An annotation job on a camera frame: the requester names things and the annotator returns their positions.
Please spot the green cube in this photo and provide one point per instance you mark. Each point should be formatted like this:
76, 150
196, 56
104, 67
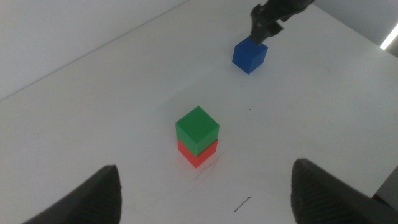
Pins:
197, 127

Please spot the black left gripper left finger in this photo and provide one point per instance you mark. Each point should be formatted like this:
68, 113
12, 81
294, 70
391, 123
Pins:
93, 199

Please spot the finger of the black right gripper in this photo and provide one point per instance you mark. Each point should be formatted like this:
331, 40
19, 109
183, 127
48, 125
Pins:
259, 26
276, 27

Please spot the blue cube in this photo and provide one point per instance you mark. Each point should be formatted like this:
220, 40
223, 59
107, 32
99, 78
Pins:
248, 56

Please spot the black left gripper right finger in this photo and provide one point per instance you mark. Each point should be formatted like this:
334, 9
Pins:
323, 196

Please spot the red cube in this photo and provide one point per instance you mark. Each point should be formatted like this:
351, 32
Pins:
199, 157

